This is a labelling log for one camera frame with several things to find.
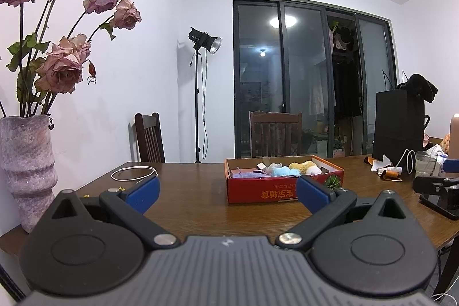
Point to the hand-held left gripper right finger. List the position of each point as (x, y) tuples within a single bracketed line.
[(315, 195)]

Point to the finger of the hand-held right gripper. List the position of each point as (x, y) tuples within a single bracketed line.
[(435, 185), (452, 165)]

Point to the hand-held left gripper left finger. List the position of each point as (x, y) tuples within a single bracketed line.
[(143, 195)]

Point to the white plush sheep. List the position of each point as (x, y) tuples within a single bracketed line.
[(315, 170)]

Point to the yellow plush toy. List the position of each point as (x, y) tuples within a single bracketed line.
[(301, 166)]

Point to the blue plush toy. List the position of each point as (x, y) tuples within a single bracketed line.
[(283, 171)]

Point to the red cardboard box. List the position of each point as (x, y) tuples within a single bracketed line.
[(265, 189)]

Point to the glass cup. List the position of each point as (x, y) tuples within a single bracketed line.
[(426, 164)]

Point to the orange tube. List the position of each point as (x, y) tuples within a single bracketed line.
[(391, 176)]

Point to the dark wooden chair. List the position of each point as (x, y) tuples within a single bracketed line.
[(150, 141), (274, 135)]

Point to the white crumpled wrapper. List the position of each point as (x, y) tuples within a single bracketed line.
[(380, 162)]

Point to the black paper bag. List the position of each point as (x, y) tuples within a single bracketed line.
[(398, 128)]

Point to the black garment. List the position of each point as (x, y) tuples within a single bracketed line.
[(417, 85)]

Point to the textured pink vase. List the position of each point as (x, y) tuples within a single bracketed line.
[(27, 169)]

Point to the sliding glass door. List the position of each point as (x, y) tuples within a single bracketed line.
[(297, 76)]

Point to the hanging clothes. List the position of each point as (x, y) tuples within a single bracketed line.
[(342, 76)]

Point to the bunch of dried roses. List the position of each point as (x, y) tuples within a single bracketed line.
[(59, 69)]

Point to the studio light on stand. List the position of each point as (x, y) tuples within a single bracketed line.
[(204, 40)]

